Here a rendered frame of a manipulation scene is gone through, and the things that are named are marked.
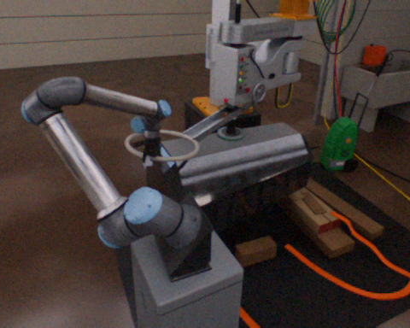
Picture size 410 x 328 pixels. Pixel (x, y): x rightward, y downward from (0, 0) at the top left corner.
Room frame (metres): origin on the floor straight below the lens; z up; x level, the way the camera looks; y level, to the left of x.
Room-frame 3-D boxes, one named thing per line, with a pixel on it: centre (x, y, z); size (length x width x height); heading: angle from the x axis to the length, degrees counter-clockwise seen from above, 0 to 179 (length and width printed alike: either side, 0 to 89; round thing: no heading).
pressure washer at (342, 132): (3.55, -1.30, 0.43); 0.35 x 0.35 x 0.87; 12
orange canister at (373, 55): (5.15, -2.15, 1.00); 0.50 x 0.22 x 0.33; 121
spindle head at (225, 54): (2.58, -0.09, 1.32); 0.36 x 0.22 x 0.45; 136
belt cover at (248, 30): (2.78, -0.28, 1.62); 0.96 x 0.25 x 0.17; 136
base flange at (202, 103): (3.34, 0.06, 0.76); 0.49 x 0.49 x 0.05; 27
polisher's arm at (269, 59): (2.80, -0.32, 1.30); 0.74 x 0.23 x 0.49; 136
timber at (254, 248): (2.04, -0.28, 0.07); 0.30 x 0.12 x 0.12; 115
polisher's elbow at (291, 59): (3.00, -0.50, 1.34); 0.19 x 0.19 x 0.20
